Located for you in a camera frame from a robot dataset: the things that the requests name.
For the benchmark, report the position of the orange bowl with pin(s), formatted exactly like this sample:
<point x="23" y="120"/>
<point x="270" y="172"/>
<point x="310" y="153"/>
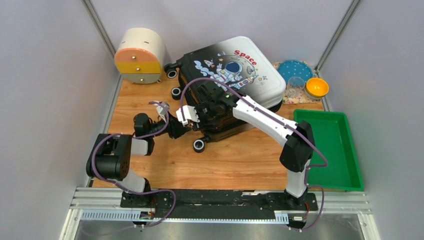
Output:
<point x="317" y="87"/>

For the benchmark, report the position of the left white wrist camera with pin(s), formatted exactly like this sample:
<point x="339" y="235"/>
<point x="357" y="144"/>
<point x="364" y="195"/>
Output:
<point x="162" y="109"/>

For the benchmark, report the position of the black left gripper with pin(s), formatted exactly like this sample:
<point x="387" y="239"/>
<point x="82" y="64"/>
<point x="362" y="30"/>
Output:
<point x="175" y="128"/>

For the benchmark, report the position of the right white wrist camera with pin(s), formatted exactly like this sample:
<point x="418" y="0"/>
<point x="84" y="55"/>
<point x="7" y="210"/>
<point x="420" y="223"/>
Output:
<point x="187" y="114"/>

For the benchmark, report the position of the floral placemat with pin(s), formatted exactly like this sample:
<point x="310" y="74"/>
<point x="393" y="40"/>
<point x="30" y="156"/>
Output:
<point x="303" y="98"/>

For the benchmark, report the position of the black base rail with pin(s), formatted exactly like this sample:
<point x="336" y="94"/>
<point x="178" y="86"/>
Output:
<point x="218" y="204"/>

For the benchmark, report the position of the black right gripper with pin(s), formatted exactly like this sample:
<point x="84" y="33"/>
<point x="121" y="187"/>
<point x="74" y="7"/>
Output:
<point x="210" y="124"/>

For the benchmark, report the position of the cream mini drawer cabinet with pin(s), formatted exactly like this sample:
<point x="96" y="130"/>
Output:
<point x="140" y="56"/>

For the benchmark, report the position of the astronaut print suitcase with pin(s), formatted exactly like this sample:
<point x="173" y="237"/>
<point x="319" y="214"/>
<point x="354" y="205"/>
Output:
<point x="236" y="62"/>

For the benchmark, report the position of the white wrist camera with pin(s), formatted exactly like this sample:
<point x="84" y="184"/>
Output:
<point x="187" y="114"/>
<point x="162" y="109"/>

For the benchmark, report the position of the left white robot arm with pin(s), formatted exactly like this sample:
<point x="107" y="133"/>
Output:
<point x="110" y="157"/>

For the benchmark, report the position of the clear plastic cup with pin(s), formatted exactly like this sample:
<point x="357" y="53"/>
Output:
<point x="295" y="86"/>

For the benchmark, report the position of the green plastic tray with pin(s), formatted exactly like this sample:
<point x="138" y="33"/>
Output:
<point x="333" y="139"/>

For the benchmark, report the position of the teal dotted plate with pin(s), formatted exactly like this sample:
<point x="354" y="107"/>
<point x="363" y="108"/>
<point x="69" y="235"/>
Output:
<point x="295" y="68"/>

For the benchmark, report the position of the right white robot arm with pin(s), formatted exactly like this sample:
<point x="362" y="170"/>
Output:
<point x="297" y="146"/>

